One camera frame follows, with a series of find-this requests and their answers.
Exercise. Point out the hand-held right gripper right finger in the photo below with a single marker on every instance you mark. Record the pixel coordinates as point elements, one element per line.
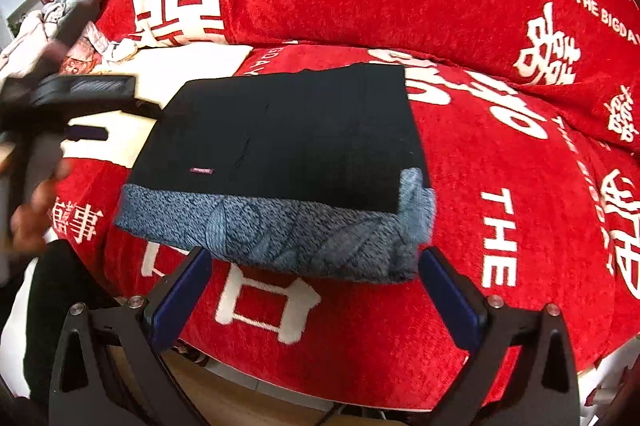
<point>447,301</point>

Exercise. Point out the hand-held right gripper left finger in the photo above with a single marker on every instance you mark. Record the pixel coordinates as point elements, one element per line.
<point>182,301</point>

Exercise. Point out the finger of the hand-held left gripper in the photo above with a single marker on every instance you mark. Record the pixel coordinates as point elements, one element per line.
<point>90,86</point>
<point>90,134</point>

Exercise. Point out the black pants with grey lining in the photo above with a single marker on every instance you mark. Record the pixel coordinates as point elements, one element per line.
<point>300,130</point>

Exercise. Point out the person's left hand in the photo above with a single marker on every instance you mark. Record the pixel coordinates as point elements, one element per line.
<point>32,216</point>

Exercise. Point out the pile of light clothes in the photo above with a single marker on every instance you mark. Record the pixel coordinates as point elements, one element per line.
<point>35,30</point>

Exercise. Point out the white furniture frame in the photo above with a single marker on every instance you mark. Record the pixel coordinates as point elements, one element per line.
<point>612,376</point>

